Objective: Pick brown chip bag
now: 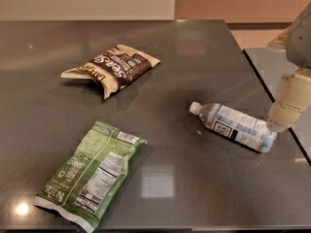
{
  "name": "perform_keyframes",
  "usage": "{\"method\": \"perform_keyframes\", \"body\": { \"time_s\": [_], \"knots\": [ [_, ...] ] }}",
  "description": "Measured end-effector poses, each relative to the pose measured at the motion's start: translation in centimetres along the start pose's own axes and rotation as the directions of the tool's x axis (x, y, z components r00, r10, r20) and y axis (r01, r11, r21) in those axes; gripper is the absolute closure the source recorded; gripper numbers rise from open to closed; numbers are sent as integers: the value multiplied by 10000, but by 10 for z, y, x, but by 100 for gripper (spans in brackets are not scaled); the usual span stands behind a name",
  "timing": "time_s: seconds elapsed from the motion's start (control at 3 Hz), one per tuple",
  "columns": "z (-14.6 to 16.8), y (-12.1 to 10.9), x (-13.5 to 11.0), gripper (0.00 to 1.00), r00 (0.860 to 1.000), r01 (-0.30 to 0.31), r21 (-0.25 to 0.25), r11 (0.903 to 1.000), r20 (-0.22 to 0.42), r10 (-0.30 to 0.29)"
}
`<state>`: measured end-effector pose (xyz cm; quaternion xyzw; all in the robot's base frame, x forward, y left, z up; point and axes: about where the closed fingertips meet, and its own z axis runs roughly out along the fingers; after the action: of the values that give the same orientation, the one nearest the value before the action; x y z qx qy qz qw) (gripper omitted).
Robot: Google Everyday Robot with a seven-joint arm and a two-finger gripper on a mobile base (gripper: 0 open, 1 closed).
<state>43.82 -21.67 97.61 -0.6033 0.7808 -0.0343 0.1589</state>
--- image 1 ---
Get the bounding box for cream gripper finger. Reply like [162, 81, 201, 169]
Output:
[267, 67, 311, 133]

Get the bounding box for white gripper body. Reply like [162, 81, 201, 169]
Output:
[266, 27, 291, 51]

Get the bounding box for brown chip bag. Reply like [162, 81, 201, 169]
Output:
[61, 45, 160, 99]

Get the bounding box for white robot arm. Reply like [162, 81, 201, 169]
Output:
[267, 3, 311, 132]

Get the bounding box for green chip bag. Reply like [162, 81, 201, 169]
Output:
[34, 121, 147, 233]

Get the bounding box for clear plastic water bottle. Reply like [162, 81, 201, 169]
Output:
[190, 102, 277, 152]

